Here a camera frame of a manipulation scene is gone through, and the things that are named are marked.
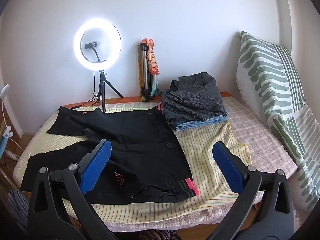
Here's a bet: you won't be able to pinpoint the blue chair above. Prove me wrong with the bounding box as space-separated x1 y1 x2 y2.
0 129 7 155

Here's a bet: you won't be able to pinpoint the black tabletop tripod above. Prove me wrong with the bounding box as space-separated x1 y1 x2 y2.
94 69 125 113

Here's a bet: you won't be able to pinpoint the colourful patterned scarf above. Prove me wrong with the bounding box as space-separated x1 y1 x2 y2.
141 38 160 98

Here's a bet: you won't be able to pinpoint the orange patterned cloth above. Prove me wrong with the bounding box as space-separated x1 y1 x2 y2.
136 44 148 102

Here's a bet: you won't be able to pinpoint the black ring light cable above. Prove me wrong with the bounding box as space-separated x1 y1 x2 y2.
72 71 100 109

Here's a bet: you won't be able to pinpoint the yellow striped blanket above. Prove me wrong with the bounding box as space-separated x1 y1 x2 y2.
15 102 252 224

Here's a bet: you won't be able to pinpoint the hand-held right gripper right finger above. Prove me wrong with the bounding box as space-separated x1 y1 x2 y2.
207 141 295 240

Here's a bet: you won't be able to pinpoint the white ring light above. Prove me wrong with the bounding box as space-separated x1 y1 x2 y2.
74 17 122 71

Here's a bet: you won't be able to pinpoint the green striped white cushion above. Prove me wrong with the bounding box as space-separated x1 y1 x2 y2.
236 31 320 210

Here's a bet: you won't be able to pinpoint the black phone holder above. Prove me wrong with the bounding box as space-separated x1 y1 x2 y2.
84 41 107 63

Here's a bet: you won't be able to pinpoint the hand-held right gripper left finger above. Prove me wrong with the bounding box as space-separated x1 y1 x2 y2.
28 139 112 240

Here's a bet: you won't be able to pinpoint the black pants with pink trim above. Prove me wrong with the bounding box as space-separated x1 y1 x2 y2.
20 102 200 205

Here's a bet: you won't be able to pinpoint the pink checked bedspread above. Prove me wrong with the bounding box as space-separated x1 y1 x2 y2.
14 96 298 233

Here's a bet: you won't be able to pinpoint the white clip lamp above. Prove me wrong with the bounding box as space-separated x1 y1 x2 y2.
0 84 13 138

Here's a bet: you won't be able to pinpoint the blue denim jeans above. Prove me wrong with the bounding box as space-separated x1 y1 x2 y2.
175 114 228 131

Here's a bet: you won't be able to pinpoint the grey tweed pants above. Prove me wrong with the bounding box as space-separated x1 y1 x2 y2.
164 72 228 122

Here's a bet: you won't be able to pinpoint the dark grey folded garment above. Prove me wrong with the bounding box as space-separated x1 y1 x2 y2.
160 80 182 128

